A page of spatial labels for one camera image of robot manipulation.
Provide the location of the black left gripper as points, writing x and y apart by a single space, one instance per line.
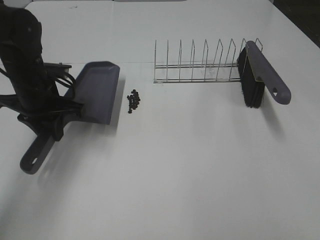
51 118

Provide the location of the grey plastic dustpan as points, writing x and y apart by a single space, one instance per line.
95 89

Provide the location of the pile of coffee beans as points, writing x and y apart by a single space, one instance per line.
133 101

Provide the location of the grey hand brush black bristles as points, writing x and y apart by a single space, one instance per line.
257 74

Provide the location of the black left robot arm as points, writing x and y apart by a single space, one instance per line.
43 92

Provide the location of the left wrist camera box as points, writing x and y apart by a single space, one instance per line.
58 68

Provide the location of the chrome wire dish rack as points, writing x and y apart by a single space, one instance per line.
188 64

